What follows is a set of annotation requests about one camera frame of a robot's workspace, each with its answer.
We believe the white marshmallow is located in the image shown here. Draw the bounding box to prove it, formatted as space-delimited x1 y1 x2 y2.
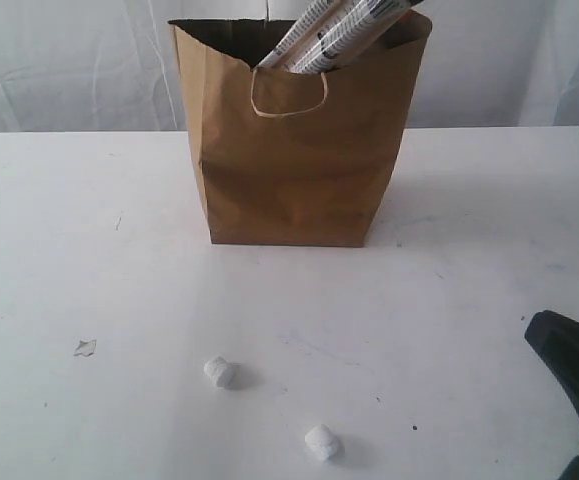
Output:
203 356 235 388
304 424 341 462

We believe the long noodle package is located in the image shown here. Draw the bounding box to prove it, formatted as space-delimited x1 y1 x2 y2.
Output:
257 1 418 74

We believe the large brown paper bag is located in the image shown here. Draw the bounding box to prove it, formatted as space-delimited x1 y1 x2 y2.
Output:
170 19 430 247

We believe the torn paper scrap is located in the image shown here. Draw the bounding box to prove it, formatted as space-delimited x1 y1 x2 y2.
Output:
73 339 97 357

